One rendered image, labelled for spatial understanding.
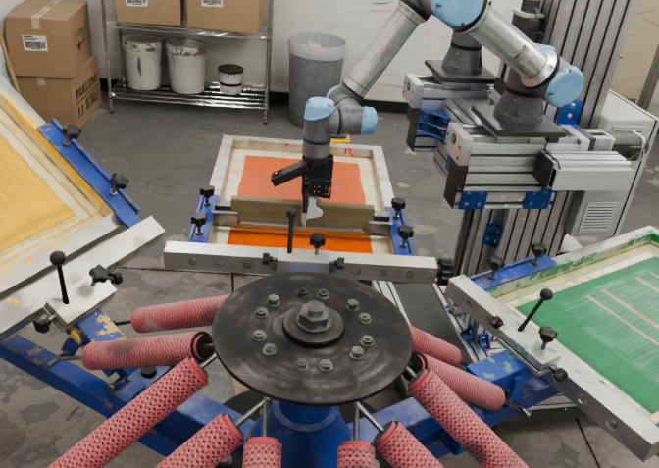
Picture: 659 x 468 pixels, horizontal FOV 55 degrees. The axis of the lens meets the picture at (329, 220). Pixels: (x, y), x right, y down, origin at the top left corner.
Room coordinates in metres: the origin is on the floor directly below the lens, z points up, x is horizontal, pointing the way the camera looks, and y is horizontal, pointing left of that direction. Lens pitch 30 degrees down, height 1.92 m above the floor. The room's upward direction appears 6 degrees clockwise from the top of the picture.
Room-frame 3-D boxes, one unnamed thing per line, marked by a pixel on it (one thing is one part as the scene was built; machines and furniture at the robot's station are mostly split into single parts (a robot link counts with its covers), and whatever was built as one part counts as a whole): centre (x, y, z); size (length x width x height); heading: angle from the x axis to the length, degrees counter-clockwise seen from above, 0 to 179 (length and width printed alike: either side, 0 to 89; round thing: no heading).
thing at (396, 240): (1.58, -0.20, 0.97); 0.30 x 0.05 x 0.07; 5
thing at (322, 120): (1.59, 0.05, 1.31); 0.09 x 0.08 x 0.11; 107
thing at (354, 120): (1.64, -0.03, 1.30); 0.11 x 0.11 x 0.08; 17
